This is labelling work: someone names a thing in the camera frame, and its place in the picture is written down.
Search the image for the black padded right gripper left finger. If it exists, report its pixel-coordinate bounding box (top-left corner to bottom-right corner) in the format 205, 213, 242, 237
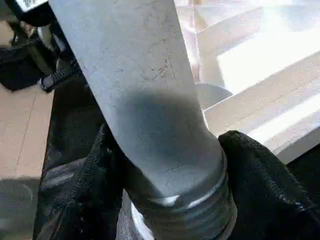
31, 121, 141, 240

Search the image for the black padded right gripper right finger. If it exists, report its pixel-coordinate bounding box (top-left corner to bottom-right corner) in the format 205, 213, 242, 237
218, 129, 320, 240

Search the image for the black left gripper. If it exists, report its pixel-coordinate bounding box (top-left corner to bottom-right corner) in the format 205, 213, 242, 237
14, 0, 84, 94

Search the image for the white plastic table leg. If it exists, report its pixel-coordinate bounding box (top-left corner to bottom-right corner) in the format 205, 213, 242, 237
48, 0, 239, 240

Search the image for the white plastic table top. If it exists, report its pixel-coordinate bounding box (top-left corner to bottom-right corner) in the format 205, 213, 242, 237
174, 0, 320, 166

